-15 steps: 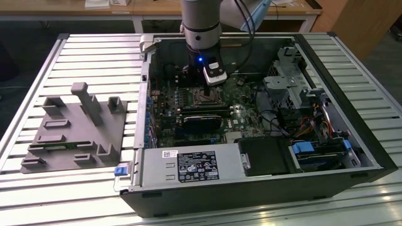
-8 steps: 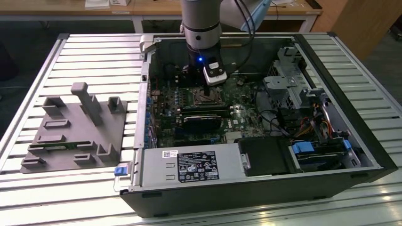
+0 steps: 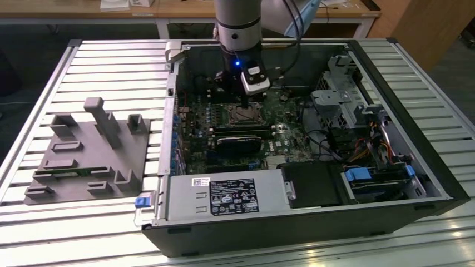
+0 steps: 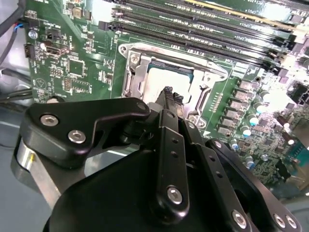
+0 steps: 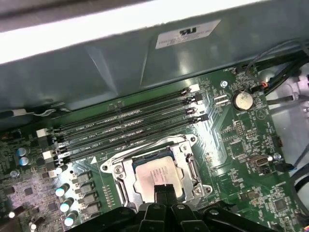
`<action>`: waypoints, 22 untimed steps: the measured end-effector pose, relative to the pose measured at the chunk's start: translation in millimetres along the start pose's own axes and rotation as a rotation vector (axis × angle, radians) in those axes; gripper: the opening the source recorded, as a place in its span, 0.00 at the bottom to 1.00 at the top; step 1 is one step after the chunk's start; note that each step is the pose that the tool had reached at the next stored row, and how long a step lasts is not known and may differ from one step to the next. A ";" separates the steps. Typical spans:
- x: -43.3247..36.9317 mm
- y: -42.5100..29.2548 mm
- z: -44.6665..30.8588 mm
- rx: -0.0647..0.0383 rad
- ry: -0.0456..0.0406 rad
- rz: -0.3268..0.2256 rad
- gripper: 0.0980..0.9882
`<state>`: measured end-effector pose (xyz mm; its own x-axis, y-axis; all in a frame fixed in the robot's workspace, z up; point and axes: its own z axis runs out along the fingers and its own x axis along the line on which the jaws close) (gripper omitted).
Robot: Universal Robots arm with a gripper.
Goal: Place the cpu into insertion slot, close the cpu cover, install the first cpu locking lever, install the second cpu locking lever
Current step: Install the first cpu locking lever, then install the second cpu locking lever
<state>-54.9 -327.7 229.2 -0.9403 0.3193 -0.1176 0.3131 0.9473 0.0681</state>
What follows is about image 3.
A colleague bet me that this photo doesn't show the metal socket cover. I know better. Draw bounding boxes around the metal socket cover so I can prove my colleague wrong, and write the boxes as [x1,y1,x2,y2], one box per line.
[230,103,267,126]

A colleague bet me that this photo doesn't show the silver square CPU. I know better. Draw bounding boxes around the silver square CPU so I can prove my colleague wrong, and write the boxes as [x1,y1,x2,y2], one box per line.
[236,107,260,122]

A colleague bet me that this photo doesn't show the CPU socket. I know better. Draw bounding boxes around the CPU socket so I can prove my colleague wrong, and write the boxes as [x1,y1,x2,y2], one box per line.
[228,102,267,126]

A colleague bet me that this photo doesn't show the black RAM stick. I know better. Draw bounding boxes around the black RAM stick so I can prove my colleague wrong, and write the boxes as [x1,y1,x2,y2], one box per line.
[215,124,278,132]
[214,129,278,137]

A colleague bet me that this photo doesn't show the black graphics card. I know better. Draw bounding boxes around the black graphics card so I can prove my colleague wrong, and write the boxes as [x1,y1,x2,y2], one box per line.
[215,135,263,156]

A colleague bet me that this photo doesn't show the metal drive cage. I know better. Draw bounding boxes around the metal drive cage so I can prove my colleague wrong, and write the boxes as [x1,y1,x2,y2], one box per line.
[310,55,372,129]

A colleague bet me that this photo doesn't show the green motherboard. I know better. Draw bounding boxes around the green motherboard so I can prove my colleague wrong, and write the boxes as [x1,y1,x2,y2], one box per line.
[172,83,320,176]

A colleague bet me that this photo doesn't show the white box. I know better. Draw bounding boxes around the white box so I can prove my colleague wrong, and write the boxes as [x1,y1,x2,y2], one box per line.
[100,0,131,12]

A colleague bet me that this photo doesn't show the black power supply label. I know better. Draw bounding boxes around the black power supply label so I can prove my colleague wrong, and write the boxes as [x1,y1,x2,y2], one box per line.
[210,178,259,216]

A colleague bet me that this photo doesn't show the silver power supply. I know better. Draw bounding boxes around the silver power supply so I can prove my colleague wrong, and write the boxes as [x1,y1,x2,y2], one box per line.
[163,170,295,223]

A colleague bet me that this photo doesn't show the wooden desk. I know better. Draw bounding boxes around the wooden desk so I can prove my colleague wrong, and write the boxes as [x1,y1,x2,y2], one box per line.
[0,0,383,39]

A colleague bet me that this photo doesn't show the grey parts rack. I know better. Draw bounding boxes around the grey parts rack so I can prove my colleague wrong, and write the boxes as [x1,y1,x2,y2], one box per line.
[23,96,152,206]

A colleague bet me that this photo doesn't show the blue disk carrier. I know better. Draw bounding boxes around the blue disk carrier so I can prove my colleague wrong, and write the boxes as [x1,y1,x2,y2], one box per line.
[344,166,372,184]

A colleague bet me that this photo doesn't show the wooden cabinet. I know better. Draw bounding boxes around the wooden cabinet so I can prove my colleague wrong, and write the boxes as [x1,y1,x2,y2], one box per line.
[371,0,475,72]

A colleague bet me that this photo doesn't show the green RAM stick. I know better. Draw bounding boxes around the green RAM stick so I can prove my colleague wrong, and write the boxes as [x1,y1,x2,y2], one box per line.
[46,169,94,177]

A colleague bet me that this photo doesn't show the black open PC case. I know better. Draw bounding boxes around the black open PC case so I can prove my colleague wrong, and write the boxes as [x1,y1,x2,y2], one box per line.
[140,38,471,258]

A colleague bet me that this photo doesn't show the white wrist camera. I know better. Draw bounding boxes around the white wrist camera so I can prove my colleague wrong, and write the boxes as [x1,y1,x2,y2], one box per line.
[239,64,270,96]

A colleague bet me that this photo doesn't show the grey case handle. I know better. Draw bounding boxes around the grey case handle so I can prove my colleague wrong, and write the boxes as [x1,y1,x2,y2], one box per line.
[163,41,187,62]

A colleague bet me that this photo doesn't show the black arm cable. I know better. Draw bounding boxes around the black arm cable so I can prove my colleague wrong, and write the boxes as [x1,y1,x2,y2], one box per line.
[276,0,308,81]

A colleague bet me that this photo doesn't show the black wire bundle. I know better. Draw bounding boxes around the black wire bundle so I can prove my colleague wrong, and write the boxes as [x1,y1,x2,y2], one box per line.
[304,130,346,162]

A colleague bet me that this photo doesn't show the orange and yellow wires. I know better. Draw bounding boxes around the orange and yellow wires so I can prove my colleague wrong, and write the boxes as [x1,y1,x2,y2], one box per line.
[351,136,395,162]

